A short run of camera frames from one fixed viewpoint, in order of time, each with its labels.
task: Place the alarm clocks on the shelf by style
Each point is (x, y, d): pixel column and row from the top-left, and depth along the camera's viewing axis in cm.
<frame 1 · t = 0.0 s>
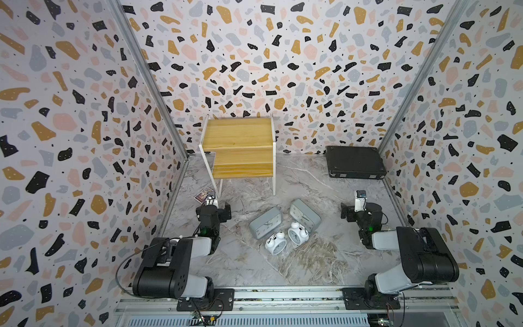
left hand: (216, 203, 92), fingers open
right hand: (354, 202, 95), fingers open
black flat case: (357, 162, 121), on the table
grey square clock left: (267, 223, 89), point 7 cm above the table
grey square clock right: (305, 215, 90), point 8 cm above the table
white twin-bell clock left: (276, 243, 81), point 9 cm above the table
white twin-bell clock right: (297, 234, 84), point 8 cm above the table
small picture card: (201, 196, 102), point 3 cm above the table

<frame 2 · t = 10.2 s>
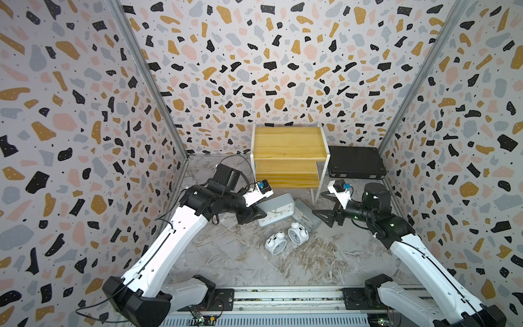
left hand: (263, 207, 69), fingers open
right hand: (319, 203, 71), fingers open
grey square clock left: (276, 208, 71), point 26 cm above the table
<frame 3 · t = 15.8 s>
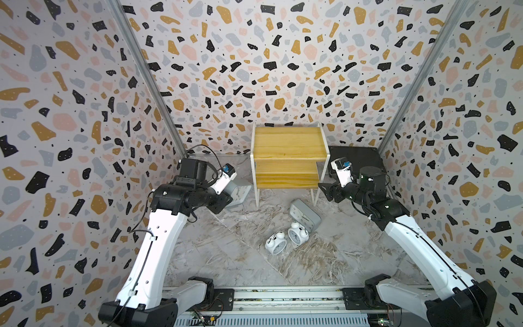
left hand: (225, 193, 70), fingers open
right hand: (327, 179, 76), fingers open
grey square clock left: (238, 193, 76), point 25 cm above the table
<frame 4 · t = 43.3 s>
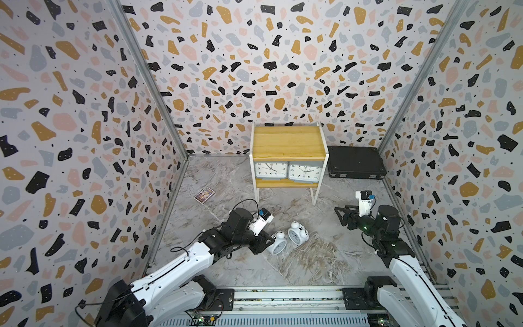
left hand: (272, 237, 76), fingers open
right hand: (342, 208, 80), fingers open
grey square clock right: (304, 172, 88), point 22 cm above the table
